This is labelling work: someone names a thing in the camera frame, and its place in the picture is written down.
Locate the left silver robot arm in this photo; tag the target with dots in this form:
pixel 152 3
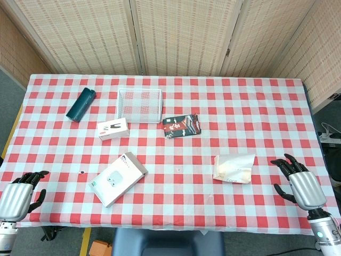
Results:
pixel 6 234

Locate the orange box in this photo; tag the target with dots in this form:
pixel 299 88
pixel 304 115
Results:
pixel 100 248

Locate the small white product box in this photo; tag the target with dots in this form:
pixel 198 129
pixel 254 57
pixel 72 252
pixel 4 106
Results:
pixel 113 129

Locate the red white checkered tablecloth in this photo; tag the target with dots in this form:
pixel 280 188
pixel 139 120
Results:
pixel 170 149

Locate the bamboo folding screen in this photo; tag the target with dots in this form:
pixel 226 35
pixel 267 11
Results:
pixel 170 36

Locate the dark green case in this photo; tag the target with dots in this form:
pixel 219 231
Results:
pixel 80 104

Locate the white paper bag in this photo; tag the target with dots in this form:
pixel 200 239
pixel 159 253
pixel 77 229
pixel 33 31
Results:
pixel 234 168

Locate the black red snack packet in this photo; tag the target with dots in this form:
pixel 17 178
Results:
pixel 182 126

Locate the black office chair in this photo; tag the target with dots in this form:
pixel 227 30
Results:
pixel 333 160

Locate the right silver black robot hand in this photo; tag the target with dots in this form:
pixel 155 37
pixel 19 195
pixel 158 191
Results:
pixel 306 189

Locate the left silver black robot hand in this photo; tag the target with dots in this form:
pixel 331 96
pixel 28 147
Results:
pixel 16 196

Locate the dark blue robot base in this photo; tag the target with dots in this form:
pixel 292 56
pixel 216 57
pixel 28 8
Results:
pixel 167 242

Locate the white earbuds box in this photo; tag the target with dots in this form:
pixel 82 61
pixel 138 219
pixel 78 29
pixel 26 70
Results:
pixel 117 180

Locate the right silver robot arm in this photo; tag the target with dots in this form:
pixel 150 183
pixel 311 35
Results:
pixel 326 232

